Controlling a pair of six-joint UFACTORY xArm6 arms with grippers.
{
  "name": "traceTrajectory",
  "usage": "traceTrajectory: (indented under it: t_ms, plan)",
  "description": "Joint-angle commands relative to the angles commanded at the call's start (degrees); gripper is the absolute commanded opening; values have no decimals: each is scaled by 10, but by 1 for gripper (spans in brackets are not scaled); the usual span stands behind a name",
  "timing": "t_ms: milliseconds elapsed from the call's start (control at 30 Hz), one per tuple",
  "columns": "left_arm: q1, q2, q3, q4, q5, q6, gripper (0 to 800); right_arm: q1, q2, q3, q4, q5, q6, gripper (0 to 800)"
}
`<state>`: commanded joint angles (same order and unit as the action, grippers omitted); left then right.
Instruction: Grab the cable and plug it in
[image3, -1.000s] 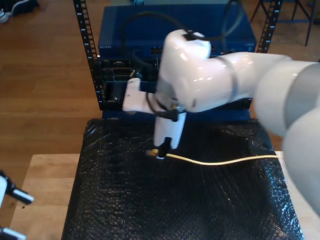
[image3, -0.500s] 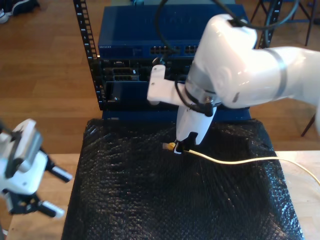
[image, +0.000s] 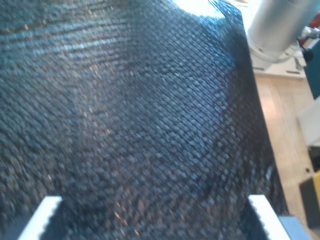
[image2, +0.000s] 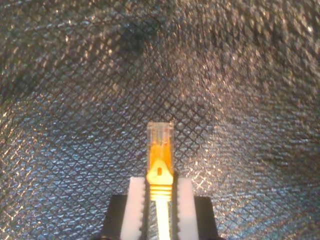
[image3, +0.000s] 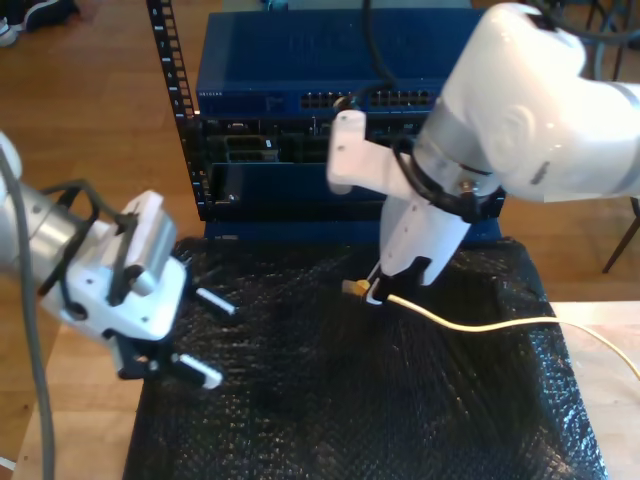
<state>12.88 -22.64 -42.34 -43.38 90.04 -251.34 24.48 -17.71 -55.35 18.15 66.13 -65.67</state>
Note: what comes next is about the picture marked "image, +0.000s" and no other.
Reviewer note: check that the black and yellow box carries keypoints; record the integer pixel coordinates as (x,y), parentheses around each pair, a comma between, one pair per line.
(311,200)

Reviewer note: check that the white flat panel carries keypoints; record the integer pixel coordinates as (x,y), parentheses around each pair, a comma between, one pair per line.
(311,120)

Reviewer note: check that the black bubble wrap mat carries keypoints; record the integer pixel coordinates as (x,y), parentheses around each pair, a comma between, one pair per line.
(125,100)

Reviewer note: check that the dark teal box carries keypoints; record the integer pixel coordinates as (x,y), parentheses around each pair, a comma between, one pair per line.
(313,75)

